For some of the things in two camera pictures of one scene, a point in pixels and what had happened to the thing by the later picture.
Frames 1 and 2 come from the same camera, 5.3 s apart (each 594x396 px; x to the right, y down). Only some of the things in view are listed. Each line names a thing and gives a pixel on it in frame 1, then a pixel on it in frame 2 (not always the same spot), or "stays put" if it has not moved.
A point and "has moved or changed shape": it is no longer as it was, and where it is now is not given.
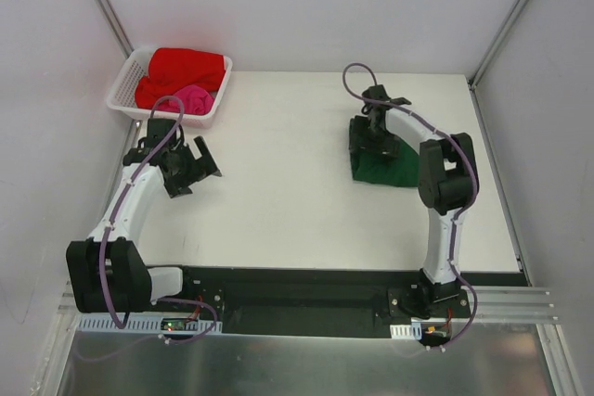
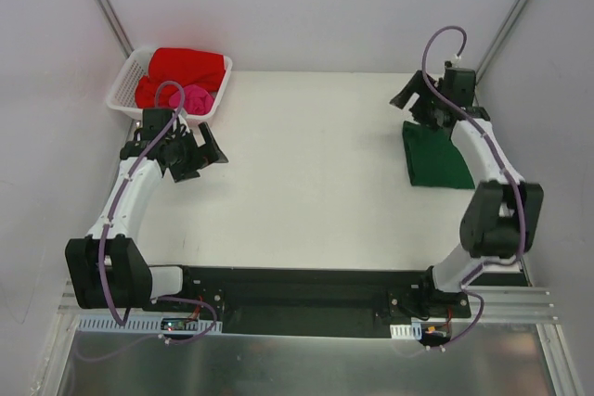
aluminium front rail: x=490 y=304 stays put
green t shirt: x=379 y=157 has moved or changed shape
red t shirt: x=171 y=68 stays put
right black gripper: x=372 y=140 to x=422 y=102
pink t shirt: x=196 y=101 stays put
